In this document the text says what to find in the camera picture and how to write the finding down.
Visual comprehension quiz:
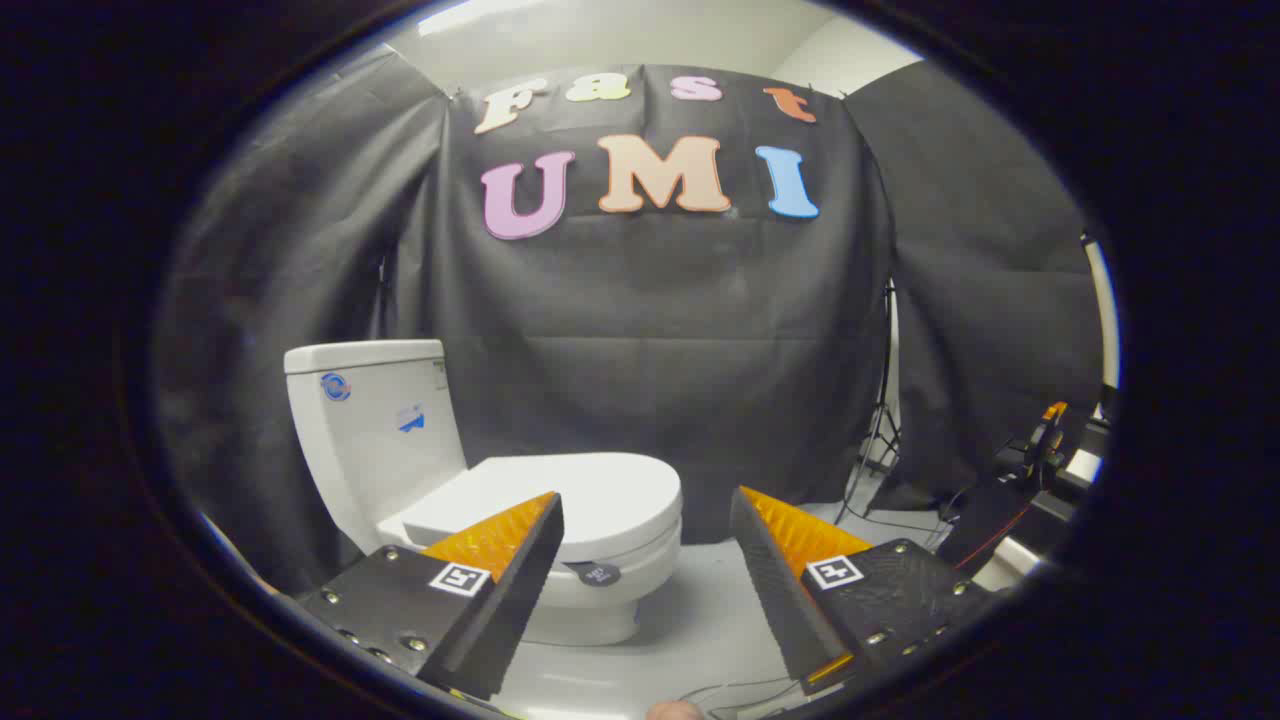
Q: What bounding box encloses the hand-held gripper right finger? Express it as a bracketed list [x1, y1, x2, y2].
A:
[728, 486, 1001, 696]

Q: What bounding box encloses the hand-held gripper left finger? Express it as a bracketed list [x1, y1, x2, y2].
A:
[295, 490, 566, 701]

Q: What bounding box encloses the white toilet lid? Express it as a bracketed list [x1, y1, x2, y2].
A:
[400, 452, 683, 563]

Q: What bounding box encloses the white ceramic toilet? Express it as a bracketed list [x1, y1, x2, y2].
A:
[284, 339, 684, 647]

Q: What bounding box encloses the black backdrop cloth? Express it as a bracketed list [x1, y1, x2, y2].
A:
[155, 45, 1106, 601]

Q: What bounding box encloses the orange black gripper device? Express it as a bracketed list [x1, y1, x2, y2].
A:
[990, 400, 1111, 501]

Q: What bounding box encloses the white floor cable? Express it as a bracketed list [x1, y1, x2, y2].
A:
[680, 676, 801, 717]

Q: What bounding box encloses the tangle of black cables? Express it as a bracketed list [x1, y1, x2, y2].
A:
[845, 480, 966, 536]

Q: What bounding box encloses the red cable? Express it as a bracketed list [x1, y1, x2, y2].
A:
[953, 503, 1033, 573]

